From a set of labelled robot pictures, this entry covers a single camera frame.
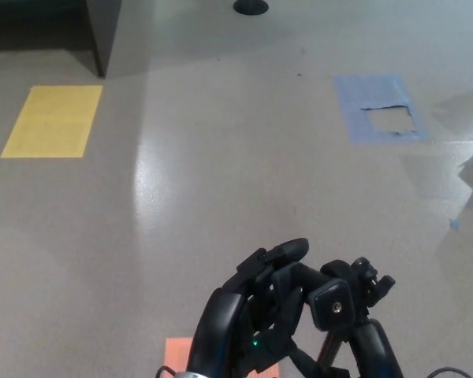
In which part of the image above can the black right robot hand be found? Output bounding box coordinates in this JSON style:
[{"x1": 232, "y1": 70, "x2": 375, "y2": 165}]
[{"x1": 348, "y1": 318, "x2": 404, "y2": 378}]

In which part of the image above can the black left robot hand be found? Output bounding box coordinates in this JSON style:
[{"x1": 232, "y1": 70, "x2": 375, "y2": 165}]
[{"x1": 192, "y1": 237, "x2": 320, "y2": 378}]

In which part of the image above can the black tripod phone stand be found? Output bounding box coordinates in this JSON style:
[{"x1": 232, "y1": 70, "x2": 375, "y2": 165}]
[{"x1": 270, "y1": 257, "x2": 397, "y2": 378}]

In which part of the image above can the black round floor disc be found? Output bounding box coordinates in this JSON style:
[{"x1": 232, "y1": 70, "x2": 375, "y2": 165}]
[{"x1": 233, "y1": 0, "x2": 269, "y2": 17}]

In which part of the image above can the orange paper sheet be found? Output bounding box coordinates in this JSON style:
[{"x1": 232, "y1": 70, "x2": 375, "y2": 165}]
[{"x1": 164, "y1": 337, "x2": 281, "y2": 378}]

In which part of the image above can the yellow paper sheet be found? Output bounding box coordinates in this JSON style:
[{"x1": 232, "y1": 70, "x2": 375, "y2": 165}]
[{"x1": 0, "y1": 84, "x2": 104, "y2": 159}]

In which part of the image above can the torn blue paper sheet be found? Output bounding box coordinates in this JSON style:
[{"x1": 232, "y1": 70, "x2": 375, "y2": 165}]
[{"x1": 333, "y1": 73, "x2": 430, "y2": 143}]

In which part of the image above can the dark desk side panel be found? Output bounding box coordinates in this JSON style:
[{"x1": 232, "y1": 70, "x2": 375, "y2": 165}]
[{"x1": 0, "y1": 0, "x2": 121, "y2": 78}]

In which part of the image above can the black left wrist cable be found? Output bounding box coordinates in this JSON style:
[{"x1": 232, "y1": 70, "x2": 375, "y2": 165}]
[{"x1": 154, "y1": 365, "x2": 184, "y2": 378}]

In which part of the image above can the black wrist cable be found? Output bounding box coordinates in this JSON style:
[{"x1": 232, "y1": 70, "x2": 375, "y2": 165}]
[
  {"x1": 154, "y1": 365, "x2": 184, "y2": 378},
  {"x1": 428, "y1": 367, "x2": 472, "y2": 378}
]

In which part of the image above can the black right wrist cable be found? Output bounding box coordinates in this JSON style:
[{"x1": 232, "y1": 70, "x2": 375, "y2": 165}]
[{"x1": 428, "y1": 367, "x2": 472, "y2": 378}]

